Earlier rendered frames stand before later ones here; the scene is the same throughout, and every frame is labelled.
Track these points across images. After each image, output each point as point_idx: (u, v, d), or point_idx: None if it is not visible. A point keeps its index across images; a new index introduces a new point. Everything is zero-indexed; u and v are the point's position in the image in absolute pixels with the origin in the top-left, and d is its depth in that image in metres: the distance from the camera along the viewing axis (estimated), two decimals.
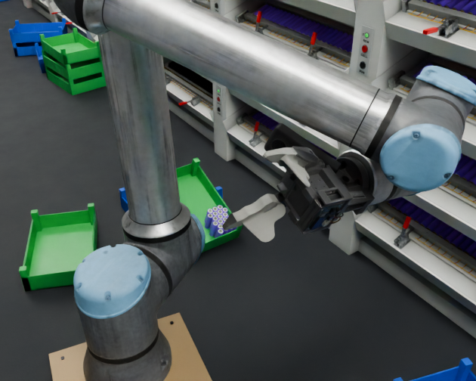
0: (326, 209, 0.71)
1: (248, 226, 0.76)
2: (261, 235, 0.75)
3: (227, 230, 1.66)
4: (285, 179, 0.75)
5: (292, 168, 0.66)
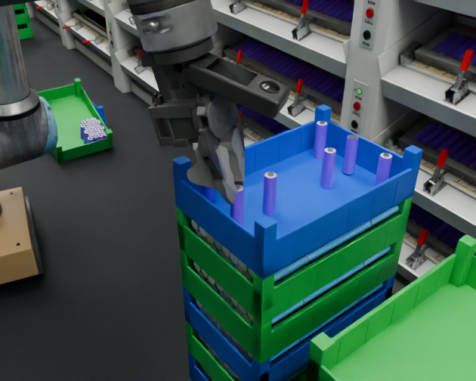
0: None
1: (214, 185, 0.68)
2: (198, 180, 0.69)
3: (96, 137, 1.83)
4: (224, 131, 0.66)
5: None
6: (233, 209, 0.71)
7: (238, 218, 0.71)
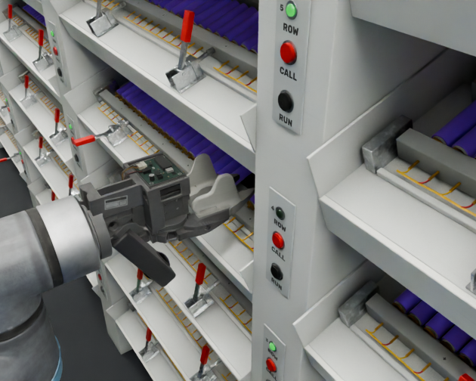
0: (169, 175, 0.60)
1: (214, 173, 0.70)
2: (207, 161, 0.68)
3: None
4: None
5: (236, 187, 0.65)
6: None
7: None
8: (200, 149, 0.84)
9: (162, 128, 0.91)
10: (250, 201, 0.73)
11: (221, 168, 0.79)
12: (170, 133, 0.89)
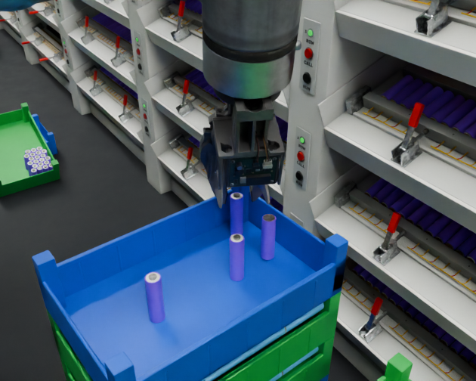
0: (236, 177, 0.58)
1: (261, 190, 0.67)
2: (265, 197, 0.65)
3: (40, 170, 1.69)
4: None
5: (218, 199, 0.66)
6: None
7: None
8: None
9: None
10: None
11: None
12: None
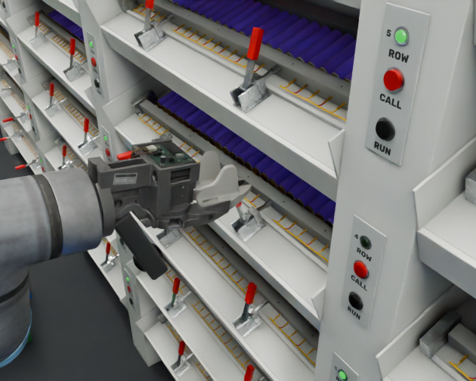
0: (180, 159, 0.60)
1: (219, 173, 0.69)
2: (214, 159, 0.68)
3: None
4: None
5: (237, 180, 0.66)
6: None
7: None
8: (258, 159, 0.82)
9: (212, 139, 0.89)
10: (319, 215, 0.71)
11: (282, 180, 0.78)
12: (222, 144, 0.87)
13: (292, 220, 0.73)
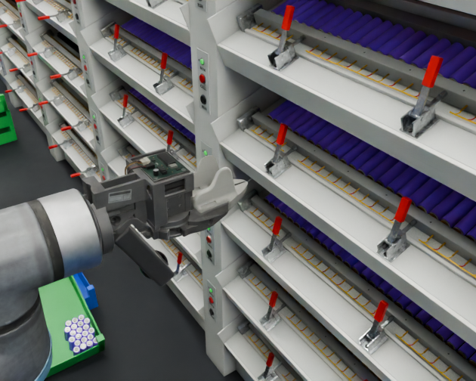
0: (173, 171, 0.60)
1: None
2: (213, 163, 0.67)
3: (84, 348, 1.45)
4: None
5: (233, 181, 0.66)
6: None
7: None
8: (389, 178, 0.83)
9: (336, 156, 0.90)
10: (470, 236, 0.72)
11: (421, 200, 0.78)
12: (347, 161, 0.88)
13: (440, 240, 0.74)
